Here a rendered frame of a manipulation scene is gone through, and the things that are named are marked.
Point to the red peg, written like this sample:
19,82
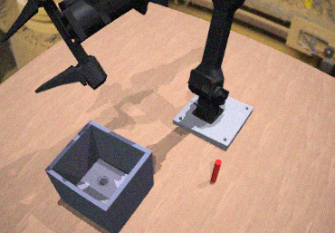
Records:
216,170

